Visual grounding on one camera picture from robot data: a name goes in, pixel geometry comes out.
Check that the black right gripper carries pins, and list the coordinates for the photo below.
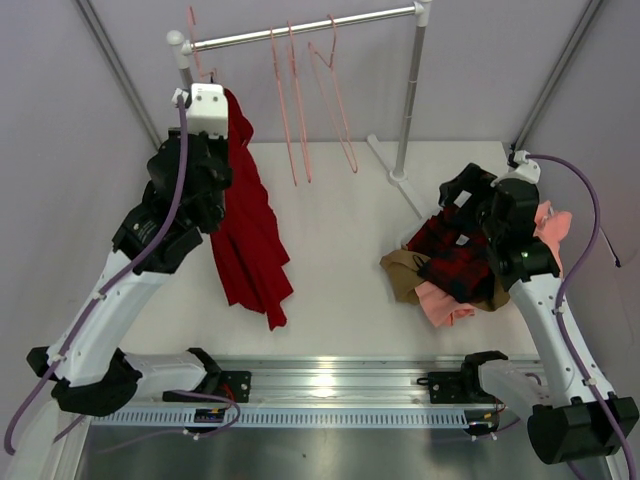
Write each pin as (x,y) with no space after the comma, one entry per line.
(460,182)

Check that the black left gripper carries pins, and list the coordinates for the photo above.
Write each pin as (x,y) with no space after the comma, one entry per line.
(195,151)

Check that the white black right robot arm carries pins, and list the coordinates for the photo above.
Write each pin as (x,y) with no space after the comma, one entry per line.
(576,414)

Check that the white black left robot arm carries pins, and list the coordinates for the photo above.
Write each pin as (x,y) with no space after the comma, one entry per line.
(91,374)

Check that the pink skirt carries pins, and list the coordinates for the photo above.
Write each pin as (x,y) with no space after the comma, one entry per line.
(551,227)

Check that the red black plaid skirt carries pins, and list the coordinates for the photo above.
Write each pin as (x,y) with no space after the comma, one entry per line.
(457,258)

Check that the tan brown skirt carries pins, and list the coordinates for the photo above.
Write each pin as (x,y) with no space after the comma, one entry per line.
(402,267)

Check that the silver white clothes rack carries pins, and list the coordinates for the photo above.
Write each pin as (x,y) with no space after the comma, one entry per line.
(420,10)

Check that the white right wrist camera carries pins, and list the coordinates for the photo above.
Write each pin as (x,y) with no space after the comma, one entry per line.
(522,167)

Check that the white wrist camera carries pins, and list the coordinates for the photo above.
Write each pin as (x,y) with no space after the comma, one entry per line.
(207,109)
(522,167)

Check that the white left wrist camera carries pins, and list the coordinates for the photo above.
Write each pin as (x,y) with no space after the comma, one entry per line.
(207,109)

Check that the white slotted cable duct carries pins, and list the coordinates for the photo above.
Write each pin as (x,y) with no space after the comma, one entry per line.
(262,417)

